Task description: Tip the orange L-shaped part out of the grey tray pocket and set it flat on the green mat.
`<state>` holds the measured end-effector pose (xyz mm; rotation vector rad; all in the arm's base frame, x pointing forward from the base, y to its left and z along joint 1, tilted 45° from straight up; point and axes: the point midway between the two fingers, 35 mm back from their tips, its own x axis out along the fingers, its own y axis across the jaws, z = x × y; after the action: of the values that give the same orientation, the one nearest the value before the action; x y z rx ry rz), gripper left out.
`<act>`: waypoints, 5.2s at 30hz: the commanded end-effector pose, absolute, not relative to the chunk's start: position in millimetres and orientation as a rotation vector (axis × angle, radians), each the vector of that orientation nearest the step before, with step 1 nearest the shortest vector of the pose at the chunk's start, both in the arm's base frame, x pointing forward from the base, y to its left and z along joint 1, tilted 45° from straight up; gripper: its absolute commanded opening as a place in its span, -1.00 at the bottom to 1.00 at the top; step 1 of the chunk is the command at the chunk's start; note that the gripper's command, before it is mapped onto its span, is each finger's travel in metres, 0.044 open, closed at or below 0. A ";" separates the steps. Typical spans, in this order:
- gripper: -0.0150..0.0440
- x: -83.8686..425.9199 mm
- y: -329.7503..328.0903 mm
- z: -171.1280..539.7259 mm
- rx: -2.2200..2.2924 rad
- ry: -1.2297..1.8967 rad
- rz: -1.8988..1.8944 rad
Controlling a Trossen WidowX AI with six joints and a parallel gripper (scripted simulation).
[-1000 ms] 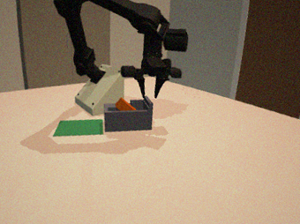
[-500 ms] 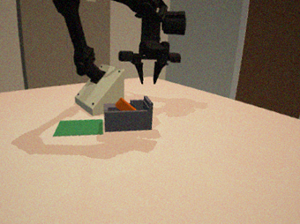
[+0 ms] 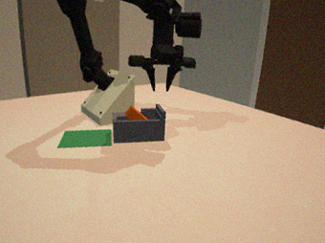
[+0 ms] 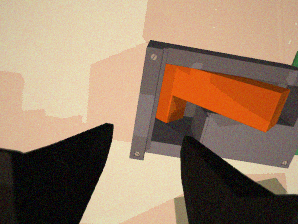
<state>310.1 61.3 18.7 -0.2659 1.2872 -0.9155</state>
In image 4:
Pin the orange l-shaped part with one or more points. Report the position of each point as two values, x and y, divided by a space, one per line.
251 102

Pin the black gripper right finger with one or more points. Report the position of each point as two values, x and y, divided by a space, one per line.
215 192

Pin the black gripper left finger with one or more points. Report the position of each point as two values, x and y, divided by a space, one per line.
53 184

